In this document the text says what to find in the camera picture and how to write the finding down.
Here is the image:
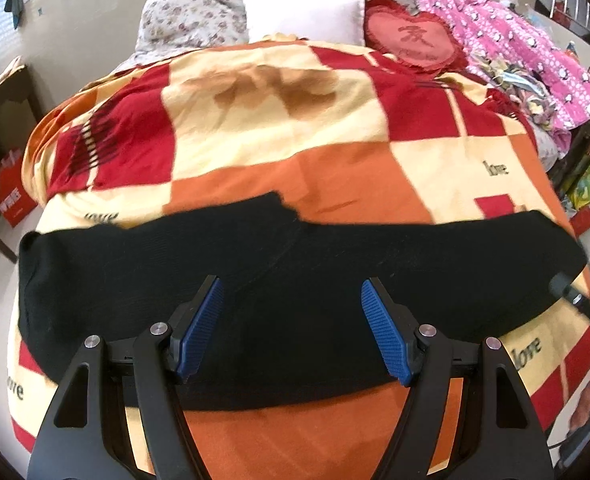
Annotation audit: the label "multicoloured crumpled cloth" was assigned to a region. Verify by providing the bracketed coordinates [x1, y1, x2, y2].
[475, 54, 560, 132]

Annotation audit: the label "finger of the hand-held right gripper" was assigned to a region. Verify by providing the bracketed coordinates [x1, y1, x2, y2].
[549, 271, 590, 335]

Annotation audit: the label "white pillow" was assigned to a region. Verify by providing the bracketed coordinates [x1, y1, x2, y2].
[241, 0, 367, 47]

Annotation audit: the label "green patterned bag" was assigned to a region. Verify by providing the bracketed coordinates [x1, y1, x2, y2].
[559, 156, 590, 211]

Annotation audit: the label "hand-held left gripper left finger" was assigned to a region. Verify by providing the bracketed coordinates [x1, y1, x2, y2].
[26, 275, 225, 480]

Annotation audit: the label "orange red checkered blanket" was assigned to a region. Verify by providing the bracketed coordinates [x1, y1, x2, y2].
[5, 39, 590, 480]

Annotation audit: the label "red heart-shaped pillow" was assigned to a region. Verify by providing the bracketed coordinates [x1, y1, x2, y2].
[364, 0, 472, 77]

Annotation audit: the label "black pants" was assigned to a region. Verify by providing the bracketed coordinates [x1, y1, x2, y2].
[18, 191, 590, 410]

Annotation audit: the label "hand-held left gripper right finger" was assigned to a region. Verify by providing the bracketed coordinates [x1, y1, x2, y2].
[360, 277, 558, 480]

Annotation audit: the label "red cardboard box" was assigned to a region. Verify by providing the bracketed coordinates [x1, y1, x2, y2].
[0, 146, 39, 229]

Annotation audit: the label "pink printed quilt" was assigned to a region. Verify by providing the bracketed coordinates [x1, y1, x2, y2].
[404, 0, 590, 162]

